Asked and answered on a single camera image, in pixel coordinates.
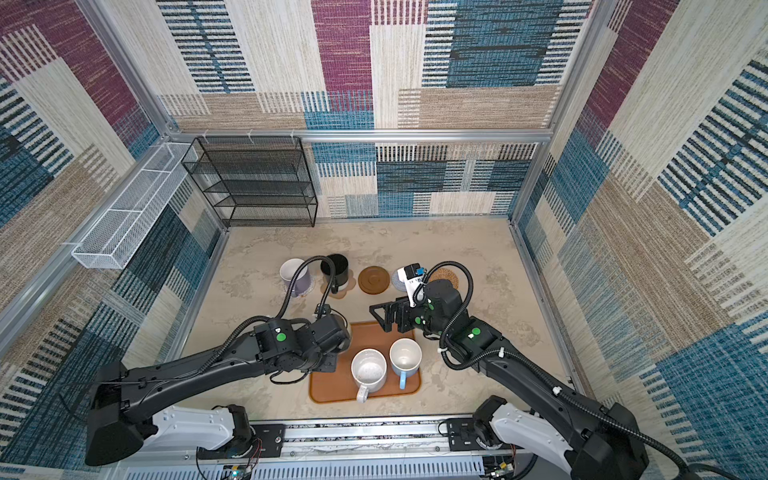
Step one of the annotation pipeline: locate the round brown wooden coaster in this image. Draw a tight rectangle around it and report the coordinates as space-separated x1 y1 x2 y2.
358 266 390 295

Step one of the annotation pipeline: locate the black mug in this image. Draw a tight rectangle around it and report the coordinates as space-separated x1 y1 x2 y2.
321 253 350 294

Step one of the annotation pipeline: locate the black wire shelf rack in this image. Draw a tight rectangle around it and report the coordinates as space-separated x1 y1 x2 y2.
181 136 318 228

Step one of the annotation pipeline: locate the paw shaped cork coaster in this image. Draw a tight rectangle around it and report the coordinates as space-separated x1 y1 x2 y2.
329 280 356 299

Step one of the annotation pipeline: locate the blue grey braided coaster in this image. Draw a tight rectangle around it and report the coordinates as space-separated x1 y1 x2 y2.
391 269 407 292

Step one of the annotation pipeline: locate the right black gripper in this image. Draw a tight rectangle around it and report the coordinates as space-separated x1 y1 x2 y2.
370 293 450 337

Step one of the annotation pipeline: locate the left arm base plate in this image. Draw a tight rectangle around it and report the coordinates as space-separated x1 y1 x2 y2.
196 423 287 461

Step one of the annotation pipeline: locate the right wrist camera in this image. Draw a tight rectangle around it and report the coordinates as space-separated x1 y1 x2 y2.
397 263 426 308

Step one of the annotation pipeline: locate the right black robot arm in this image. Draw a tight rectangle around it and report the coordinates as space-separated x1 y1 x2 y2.
369 260 696 479

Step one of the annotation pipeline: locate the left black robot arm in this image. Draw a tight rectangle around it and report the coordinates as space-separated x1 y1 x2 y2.
84 296 351 467

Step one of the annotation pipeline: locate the white wire mesh basket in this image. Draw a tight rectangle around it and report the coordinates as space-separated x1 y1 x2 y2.
72 142 189 270

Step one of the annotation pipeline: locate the woven rattan round coaster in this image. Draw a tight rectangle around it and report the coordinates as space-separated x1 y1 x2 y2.
429 267 460 290

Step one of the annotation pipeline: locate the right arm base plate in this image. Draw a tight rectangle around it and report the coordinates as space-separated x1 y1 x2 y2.
444 417 501 451

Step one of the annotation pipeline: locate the light blue mug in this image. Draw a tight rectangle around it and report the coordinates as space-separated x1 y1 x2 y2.
389 338 422 390

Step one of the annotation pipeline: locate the orange brown serving tray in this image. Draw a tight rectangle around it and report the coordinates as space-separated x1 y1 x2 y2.
309 322 422 404

